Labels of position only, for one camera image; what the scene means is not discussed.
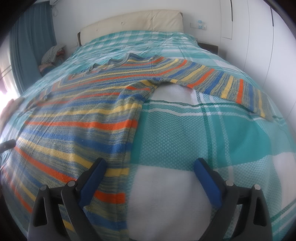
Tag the white wardrobe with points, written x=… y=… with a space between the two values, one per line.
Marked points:
x=254 y=34

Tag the striped knit sweater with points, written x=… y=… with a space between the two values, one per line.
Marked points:
x=81 y=120

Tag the teal plaid bed sheet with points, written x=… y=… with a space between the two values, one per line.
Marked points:
x=185 y=139

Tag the beige pink cloth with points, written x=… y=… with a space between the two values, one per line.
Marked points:
x=10 y=107

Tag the cream bed headboard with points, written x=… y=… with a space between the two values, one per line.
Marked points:
x=129 y=24

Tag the pile of clothes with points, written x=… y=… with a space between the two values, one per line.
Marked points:
x=52 y=56

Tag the teal curtain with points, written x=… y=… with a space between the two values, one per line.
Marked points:
x=32 y=46

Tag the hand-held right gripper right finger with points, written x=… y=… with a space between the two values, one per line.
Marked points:
x=208 y=183

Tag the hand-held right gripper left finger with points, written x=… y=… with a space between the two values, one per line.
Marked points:
x=92 y=183

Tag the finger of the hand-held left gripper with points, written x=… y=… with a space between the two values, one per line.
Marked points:
x=8 y=144

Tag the dark wooden nightstand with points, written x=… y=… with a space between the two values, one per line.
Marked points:
x=210 y=46

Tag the white wall socket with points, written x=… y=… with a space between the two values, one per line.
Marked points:
x=198 y=25

